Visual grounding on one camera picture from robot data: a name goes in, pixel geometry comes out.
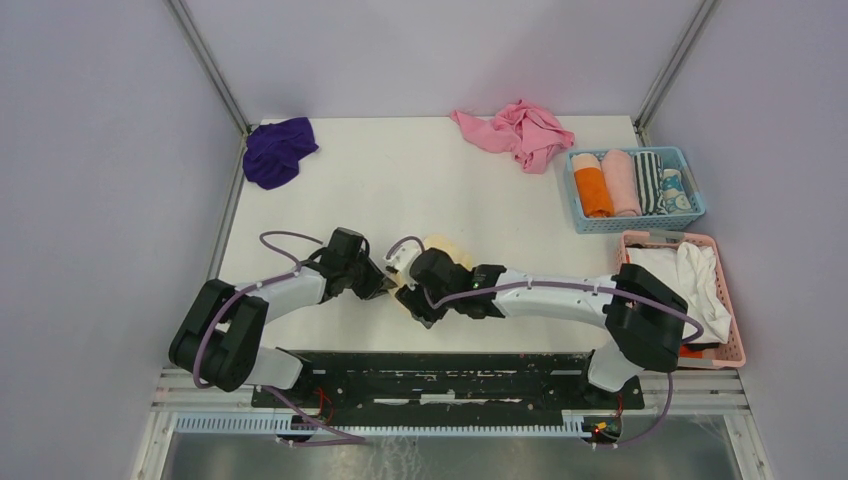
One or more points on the pink plastic basket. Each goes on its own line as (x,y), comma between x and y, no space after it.
(716,356)

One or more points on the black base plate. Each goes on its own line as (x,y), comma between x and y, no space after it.
(453,390)

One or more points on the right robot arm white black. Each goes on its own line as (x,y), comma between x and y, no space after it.
(644,318)

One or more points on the blue slotted cable duct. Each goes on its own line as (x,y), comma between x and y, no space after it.
(281,423)

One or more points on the orange cloth in basket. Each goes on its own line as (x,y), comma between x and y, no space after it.
(691,352)

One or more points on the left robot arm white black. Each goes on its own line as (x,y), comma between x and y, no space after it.
(219,340)

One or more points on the green white striped towel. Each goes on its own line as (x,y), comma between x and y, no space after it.
(648,170)

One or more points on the teal patterned towel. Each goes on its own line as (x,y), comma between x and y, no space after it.
(675,198)

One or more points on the blue plastic basket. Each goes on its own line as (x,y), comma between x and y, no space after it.
(672,158)

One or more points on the pink crumpled towel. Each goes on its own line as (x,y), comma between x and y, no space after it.
(530,133)

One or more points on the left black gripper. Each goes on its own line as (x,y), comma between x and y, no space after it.
(377,284)

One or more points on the white cloth in basket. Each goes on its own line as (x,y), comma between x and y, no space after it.
(690,271)

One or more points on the purple towel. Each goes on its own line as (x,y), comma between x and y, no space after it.
(274,151)

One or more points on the yellow towel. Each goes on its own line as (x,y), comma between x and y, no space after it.
(447,252)

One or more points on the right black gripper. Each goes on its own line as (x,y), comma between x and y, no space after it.
(411,297)

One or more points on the aluminium frame rails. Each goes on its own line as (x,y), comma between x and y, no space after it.
(696,394)

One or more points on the light pink rolled towel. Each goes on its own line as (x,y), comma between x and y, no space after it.
(619,174)

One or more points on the orange rolled towel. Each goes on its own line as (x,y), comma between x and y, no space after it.
(591,186)

